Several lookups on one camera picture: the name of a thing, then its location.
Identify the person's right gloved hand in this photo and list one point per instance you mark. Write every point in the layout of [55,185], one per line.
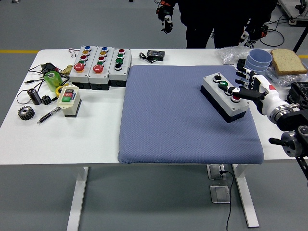
[166,16]

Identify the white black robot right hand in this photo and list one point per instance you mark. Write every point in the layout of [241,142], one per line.
[267,96]

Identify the person's left gloved hand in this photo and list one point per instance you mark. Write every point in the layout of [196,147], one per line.
[252,33]

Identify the white four-button control box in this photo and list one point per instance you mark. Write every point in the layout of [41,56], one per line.
[213,89]

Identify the four-button box with selector knob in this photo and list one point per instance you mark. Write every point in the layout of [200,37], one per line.
[118,75]

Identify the five-button box with mushroom button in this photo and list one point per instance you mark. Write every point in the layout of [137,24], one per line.
[78,77]
[96,79]

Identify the small black block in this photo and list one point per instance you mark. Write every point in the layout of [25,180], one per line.
[240,63]

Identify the clear bubble plastic bag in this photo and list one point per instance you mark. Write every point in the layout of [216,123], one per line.
[228,55]

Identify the black mechanical device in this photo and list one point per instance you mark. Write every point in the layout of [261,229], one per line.
[299,92]

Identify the person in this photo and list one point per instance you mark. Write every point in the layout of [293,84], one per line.
[204,14]

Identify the black digital panel meter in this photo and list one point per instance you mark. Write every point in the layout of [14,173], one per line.
[156,55]

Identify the bread slice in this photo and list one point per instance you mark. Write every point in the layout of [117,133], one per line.
[288,61]

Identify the metal floor outlet plate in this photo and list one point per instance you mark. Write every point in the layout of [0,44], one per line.
[215,172]
[220,193]

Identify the white table leg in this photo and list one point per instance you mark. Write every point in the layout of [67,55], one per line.
[245,192]
[78,197]

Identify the blue-grey padded mat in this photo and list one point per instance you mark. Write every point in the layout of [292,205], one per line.
[168,115]

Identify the brass fitting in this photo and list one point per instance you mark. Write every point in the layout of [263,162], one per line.
[66,70]

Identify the black adapter block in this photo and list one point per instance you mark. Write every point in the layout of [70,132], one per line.
[48,67]

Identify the green plastic cylinder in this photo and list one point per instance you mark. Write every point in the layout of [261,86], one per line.
[54,83]

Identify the yellow tape roll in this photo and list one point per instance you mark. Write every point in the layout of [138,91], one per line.
[57,91]

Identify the small black gear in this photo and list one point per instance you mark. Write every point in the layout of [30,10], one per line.
[45,100]

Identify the black cylindrical capacitor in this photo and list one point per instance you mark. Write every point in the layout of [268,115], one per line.
[34,97]

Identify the black silver pen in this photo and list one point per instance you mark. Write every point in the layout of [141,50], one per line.
[48,116]

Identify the large dark metal gear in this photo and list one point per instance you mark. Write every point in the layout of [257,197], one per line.
[25,113]

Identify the grey equipment frame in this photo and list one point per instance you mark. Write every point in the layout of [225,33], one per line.
[288,9]

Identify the cream red-green switch box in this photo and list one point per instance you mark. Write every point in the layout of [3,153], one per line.
[69,108]

